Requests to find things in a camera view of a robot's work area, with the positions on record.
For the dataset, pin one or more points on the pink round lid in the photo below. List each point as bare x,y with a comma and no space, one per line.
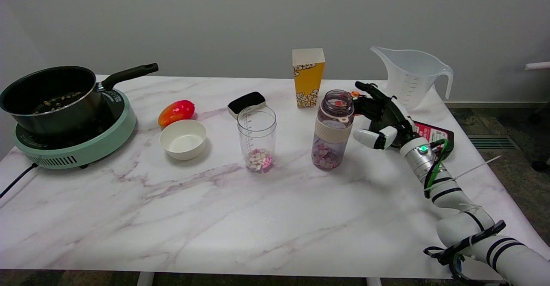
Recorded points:
355,93

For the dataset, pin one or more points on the black device pink label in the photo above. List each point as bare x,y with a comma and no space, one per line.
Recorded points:
434,133

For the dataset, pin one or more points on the purple candy pile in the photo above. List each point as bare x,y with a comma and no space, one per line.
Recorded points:
325,156

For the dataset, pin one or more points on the white zip tie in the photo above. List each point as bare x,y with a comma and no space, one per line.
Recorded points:
472,170

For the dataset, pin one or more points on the black white sponge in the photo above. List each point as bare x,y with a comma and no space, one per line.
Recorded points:
245,102

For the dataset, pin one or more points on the floor vent grille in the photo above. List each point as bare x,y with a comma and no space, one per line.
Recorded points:
492,142

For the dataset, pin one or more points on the white bar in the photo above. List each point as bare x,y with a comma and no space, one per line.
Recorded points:
538,66

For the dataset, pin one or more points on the pink white candy pile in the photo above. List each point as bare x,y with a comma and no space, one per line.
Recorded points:
260,160

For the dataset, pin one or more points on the yellow popcorn box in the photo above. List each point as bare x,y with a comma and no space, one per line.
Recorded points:
307,79

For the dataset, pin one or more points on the clear graduated plastic cup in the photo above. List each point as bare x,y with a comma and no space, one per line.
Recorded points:
257,127

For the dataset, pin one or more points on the green induction cooker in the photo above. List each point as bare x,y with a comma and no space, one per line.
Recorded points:
94,146

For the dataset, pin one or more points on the white table leg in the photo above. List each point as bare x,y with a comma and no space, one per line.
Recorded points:
374,281
145,278

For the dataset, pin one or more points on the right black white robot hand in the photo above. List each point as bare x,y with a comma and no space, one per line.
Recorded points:
389,114

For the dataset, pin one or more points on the red orange mango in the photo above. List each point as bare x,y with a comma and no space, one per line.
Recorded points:
176,112

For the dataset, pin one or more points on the clear plastic measuring pitcher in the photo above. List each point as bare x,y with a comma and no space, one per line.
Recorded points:
406,71

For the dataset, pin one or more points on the clear purple bottle beige sleeve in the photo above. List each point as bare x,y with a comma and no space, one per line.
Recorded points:
333,127

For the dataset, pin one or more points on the white bowl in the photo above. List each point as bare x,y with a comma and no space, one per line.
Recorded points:
183,139

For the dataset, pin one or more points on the black chair base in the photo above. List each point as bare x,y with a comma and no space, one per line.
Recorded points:
542,163

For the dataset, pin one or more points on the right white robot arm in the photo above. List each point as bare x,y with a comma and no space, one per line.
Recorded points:
468,217

